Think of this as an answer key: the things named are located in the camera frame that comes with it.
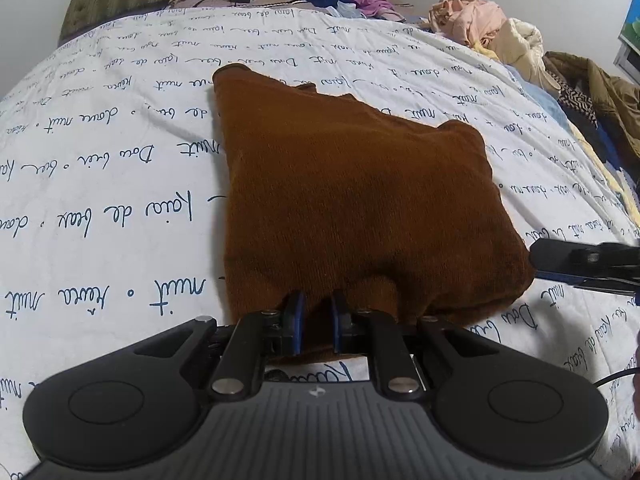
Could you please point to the black patterned garment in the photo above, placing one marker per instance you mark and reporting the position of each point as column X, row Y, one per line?
column 579, row 110

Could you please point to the olive brown jacket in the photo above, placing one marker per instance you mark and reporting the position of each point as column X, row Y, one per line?
column 615, row 102

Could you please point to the purple garment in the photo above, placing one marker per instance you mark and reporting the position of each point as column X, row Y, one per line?
column 386, row 10

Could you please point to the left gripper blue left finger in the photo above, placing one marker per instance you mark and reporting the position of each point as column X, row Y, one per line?
column 292, row 310

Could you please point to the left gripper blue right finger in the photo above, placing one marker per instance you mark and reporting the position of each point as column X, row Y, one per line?
column 342, row 323

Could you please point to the pink clothes pile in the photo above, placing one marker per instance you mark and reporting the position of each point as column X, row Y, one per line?
column 468, row 22

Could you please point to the brown knit sweater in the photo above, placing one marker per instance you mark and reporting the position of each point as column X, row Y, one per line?
column 328, row 195

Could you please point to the light blue blanket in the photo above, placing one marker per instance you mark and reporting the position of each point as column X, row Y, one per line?
column 545, row 100

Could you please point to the cream padded jacket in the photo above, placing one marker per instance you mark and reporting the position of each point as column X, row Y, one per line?
column 519, row 44

